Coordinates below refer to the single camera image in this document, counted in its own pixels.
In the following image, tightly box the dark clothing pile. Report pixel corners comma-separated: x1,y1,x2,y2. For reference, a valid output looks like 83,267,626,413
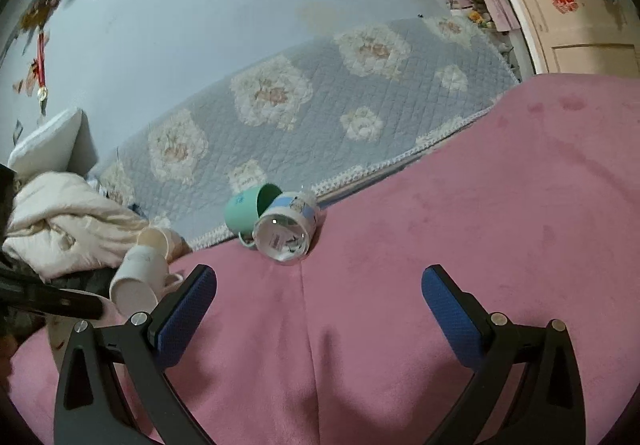
1,254,115,319

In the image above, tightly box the white ceramic mug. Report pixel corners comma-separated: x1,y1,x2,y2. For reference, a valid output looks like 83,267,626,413
110,246,183,318

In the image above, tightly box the clear glass jar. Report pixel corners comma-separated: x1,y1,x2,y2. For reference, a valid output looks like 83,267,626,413
253,190,320,264

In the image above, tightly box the red tassel wall ornament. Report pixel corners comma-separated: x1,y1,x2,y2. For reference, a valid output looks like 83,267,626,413
35,30,49,119

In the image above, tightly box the blue floral quilted bedspread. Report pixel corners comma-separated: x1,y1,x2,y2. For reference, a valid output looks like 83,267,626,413
91,17,518,249

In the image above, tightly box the green plastic cup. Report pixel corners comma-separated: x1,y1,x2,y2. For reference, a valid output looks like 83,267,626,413
224,183,282,248

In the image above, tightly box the small cream cup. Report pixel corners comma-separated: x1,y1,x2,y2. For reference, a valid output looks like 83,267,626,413
137,227,184,263

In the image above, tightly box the white pillow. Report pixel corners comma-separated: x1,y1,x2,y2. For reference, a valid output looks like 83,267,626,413
8,108,98,178

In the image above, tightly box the pink plush blanket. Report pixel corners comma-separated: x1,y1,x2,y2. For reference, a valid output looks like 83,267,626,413
6,72,640,445

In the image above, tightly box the cream crumpled duvet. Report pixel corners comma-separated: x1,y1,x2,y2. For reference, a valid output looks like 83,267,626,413
2,172,151,281

